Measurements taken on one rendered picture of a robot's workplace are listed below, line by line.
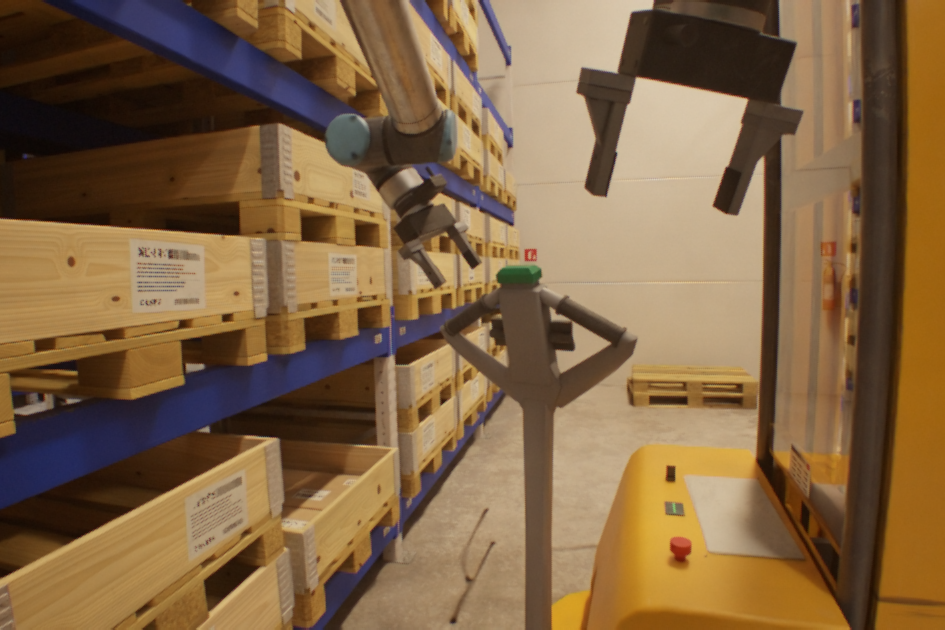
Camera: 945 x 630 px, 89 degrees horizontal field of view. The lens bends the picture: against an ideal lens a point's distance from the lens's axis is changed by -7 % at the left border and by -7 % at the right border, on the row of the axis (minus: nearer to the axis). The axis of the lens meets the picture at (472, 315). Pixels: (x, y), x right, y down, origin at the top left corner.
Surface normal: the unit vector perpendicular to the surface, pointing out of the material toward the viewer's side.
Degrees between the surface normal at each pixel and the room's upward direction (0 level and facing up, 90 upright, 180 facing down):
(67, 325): 90
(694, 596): 0
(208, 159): 90
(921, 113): 90
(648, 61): 113
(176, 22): 90
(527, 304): 106
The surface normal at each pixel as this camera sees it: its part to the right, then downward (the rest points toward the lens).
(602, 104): 0.10, 0.47
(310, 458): -0.24, 0.09
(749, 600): -0.02, -1.00
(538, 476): -0.57, 0.07
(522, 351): -0.54, 0.36
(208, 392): 0.97, 0.00
